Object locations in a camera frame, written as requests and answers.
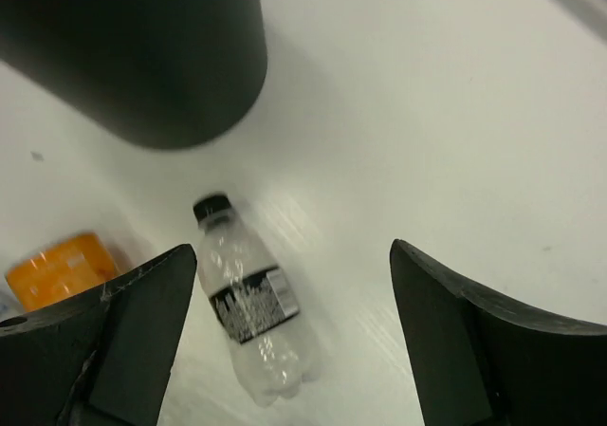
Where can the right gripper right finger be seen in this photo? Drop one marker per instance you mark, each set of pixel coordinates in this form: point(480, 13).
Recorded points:
point(480, 357)

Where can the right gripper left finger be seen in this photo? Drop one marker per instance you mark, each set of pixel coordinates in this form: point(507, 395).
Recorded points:
point(102, 357)

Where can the clear bottle black label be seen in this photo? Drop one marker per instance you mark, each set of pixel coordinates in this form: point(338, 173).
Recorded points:
point(273, 349)

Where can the black cylindrical bin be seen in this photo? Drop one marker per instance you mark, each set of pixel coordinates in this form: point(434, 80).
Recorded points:
point(160, 74)

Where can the orange juice bottle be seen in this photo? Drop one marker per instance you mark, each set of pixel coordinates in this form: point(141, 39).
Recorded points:
point(61, 270)

